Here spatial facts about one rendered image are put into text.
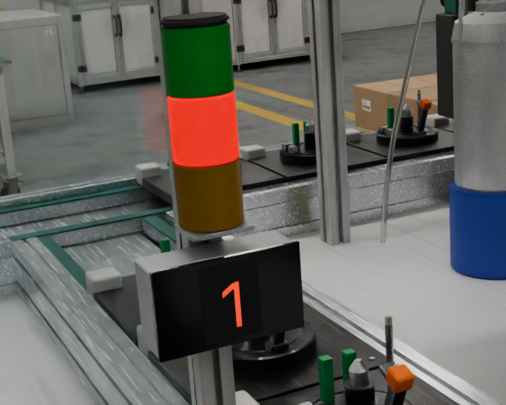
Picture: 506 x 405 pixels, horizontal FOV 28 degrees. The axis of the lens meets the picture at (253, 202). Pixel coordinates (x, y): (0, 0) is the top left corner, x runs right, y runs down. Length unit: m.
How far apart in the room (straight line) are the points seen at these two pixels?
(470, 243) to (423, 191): 0.43
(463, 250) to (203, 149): 1.08
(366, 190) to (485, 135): 0.45
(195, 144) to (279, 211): 1.28
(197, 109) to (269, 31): 9.56
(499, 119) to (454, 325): 0.35
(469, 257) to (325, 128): 0.37
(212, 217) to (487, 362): 0.79
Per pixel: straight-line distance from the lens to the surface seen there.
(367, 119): 6.39
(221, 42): 0.72
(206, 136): 0.72
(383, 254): 1.90
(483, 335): 1.55
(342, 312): 1.37
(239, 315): 0.77
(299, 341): 1.22
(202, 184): 0.73
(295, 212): 2.02
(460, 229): 1.76
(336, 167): 1.93
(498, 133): 1.70
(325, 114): 1.89
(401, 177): 2.14
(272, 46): 10.29
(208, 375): 0.83
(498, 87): 1.68
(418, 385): 1.15
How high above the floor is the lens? 1.48
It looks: 16 degrees down
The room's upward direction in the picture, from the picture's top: 4 degrees counter-clockwise
